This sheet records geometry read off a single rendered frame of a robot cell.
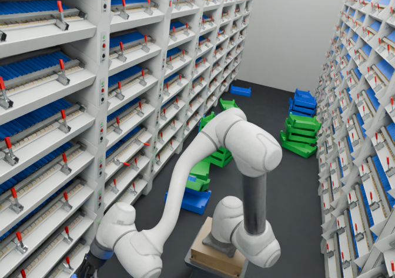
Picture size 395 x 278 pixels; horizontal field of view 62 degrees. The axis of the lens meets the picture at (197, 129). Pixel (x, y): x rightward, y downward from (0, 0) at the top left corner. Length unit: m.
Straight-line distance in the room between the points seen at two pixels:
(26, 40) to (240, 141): 0.75
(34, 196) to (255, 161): 0.83
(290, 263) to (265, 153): 1.29
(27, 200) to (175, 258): 1.06
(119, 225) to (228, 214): 0.65
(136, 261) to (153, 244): 0.07
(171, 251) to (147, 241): 1.02
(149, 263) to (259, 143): 0.53
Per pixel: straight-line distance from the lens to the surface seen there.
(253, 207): 1.41
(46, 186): 1.43
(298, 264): 2.34
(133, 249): 1.15
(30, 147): 1.29
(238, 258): 1.82
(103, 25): 1.44
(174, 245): 2.20
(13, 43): 1.08
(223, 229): 1.71
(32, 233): 1.52
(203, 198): 2.58
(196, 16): 2.69
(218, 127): 1.25
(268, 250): 1.59
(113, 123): 1.84
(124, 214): 1.20
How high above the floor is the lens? 1.57
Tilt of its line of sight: 26 degrees down
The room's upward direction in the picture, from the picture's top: 10 degrees clockwise
